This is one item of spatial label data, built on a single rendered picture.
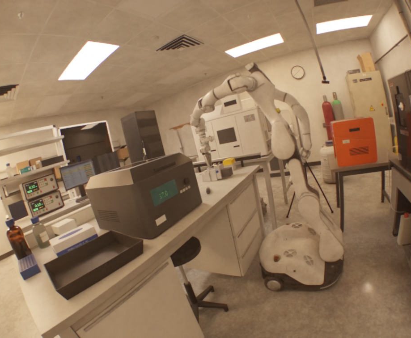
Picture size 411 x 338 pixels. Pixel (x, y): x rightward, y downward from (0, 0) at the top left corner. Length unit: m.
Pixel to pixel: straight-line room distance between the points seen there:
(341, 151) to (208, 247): 1.47
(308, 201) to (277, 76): 4.19
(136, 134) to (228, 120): 1.78
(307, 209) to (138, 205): 1.03
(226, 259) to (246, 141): 1.26
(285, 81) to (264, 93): 3.86
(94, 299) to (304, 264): 1.23
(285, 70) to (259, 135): 3.27
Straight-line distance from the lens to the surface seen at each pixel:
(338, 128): 2.05
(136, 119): 3.51
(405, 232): 2.15
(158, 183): 0.87
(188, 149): 6.19
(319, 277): 1.52
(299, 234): 1.77
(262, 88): 1.34
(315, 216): 1.42
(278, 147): 1.30
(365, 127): 2.09
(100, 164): 3.22
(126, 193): 0.84
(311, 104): 5.10
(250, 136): 2.21
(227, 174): 1.54
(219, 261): 1.62
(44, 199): 2.58
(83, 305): 0.66
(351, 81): 4.86
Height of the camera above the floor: 1.25
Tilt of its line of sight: 9 degrees down
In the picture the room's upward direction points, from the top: 14 degrees counter-clockwise
